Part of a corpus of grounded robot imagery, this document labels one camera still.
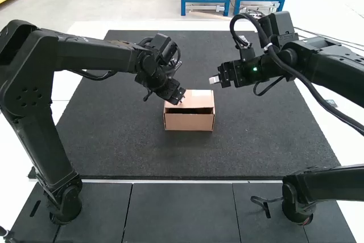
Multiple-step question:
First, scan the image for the dark base panel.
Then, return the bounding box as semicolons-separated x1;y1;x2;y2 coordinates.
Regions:
122;182;242;243
232;182;358;243
4;182;133;243

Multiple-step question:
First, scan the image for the black mat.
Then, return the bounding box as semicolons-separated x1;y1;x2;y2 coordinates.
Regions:
27;29;342;181

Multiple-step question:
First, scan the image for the cardboard box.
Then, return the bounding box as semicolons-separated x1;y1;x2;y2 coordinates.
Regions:
163;89;216;132

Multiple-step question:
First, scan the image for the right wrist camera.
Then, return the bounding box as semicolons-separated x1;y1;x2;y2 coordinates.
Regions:
238;44;256;62

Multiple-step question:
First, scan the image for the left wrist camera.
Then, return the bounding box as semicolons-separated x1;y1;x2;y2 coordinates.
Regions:
166;56;183;73

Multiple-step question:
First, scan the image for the black cable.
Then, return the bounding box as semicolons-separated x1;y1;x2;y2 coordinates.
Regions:
229;14;364;138
252;76;288;96
81;68;119;82

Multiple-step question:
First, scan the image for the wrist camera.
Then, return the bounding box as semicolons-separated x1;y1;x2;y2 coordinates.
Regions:
238;44;256;62
166;56;183;73

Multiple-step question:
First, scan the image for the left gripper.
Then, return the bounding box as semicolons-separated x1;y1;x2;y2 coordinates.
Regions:
155;79;187;106

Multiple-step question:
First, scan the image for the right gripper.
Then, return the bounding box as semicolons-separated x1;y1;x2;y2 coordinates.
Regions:
209;60;246;89

